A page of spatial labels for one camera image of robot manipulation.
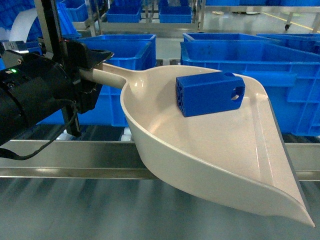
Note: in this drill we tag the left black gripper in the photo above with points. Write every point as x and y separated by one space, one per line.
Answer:
63 86

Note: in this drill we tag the blue plastic block part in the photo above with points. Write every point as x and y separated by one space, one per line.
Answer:
209 93

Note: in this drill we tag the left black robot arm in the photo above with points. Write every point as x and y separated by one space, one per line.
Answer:
34 86

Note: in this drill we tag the blue bin left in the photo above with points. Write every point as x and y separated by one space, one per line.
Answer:
131 51

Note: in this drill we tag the blue bin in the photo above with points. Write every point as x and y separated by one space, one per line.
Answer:
131 51
290 77

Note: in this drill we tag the blue bin right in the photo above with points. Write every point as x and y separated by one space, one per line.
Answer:
290 77

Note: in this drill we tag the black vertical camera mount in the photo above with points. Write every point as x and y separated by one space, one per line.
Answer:
47 14

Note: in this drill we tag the steel shelf front rail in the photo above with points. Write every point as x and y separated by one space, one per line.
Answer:
120 160

